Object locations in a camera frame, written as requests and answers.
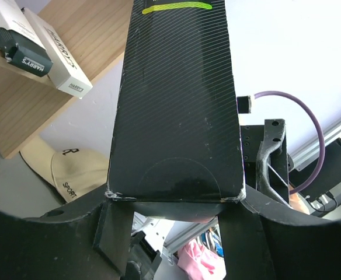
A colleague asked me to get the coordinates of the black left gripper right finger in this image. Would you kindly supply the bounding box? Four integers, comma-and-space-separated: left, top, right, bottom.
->
218, 187, 341, 279

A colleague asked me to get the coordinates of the beige baseball cap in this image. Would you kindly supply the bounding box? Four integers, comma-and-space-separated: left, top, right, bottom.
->
20, 136, 109, 203

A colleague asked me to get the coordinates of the light wooden two-tier shelf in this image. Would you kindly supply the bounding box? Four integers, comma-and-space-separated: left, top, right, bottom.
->
0, 0, 133, 159

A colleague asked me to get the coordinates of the black green face-print razor box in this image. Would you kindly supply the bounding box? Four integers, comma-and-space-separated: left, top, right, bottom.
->
106, 1, 246, 222

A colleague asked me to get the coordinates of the white razor box dark end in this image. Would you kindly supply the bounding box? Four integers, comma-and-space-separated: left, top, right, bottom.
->
0, 1, 53, 77

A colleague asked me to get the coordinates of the white Harry's razor box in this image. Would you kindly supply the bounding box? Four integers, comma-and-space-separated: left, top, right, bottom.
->
22, 8, 93, 99

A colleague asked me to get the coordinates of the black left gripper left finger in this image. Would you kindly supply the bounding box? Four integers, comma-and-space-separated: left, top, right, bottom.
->
0, 194, 134, 279

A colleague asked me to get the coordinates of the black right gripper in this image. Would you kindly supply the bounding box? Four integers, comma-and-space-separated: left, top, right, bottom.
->
241, 119, 291, 204

